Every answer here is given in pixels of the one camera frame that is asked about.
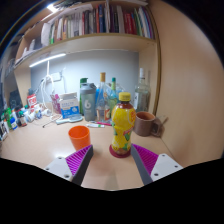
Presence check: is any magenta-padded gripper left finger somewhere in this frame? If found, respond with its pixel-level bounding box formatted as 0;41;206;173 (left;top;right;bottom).
44;143;95;186

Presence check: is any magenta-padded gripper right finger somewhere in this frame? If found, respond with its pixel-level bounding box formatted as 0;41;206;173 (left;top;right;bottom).
129;143;184;186

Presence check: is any yellow drink bottle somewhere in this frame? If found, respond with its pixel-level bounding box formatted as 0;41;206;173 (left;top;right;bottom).
110;91;137;157

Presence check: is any orange plastic cup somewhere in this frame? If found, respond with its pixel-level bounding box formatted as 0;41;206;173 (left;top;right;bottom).
67;125;92;152

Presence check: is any brown mug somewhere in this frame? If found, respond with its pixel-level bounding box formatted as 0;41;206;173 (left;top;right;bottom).
133;110;164;138

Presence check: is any light blue hairbrush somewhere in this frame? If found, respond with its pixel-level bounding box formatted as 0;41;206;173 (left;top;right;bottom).
54;114;84;126

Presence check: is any red round coaster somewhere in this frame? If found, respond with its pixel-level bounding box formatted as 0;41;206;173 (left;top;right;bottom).
108;143;133;159

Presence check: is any green and white tube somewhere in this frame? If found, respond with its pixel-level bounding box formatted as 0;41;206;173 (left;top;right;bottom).
85;123;106;129

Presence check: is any blue and white carton box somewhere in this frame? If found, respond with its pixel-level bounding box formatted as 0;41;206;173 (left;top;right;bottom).
58;92;81;120

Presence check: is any magenta pouch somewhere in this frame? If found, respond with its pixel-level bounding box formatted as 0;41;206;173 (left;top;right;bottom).
49;93;63;115

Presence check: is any grey shaker bottle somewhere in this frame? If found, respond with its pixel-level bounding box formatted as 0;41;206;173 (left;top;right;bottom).
79;82;98;122

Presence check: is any clear glass bottle white cap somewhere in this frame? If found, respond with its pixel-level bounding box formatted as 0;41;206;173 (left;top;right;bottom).
133;67;152;114

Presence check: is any white jar with red lid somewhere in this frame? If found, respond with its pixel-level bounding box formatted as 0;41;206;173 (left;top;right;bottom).
26;93;38;108

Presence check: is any clear bottle with gold cap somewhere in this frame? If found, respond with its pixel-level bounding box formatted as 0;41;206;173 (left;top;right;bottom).
95;72;112;123

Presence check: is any green glass bottle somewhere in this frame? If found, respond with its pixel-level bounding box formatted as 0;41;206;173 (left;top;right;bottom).
78;77;89;116

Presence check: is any clear bottle with green cap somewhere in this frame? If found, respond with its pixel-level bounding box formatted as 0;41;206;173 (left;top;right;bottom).
109;77;119;113

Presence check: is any white power strip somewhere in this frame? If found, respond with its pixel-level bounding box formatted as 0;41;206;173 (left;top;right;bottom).
46;71;63;83

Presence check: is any white desk lamp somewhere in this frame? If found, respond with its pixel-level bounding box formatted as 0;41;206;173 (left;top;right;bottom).
39;59;54;111

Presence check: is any white light bar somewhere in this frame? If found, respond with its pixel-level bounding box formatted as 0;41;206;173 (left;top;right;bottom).
28;52;67;69

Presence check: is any wooden shelf unit with books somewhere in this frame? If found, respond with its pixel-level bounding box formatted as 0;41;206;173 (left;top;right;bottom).
3;0;161;114

